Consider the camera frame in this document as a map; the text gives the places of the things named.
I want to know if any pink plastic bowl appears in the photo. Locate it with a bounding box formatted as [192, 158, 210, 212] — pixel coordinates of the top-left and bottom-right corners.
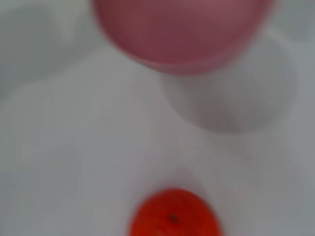
[92, 0, 275, 76]

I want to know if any orange toy fruit with stem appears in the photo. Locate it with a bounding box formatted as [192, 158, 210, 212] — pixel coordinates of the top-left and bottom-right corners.
[129, 188, 223, 236]

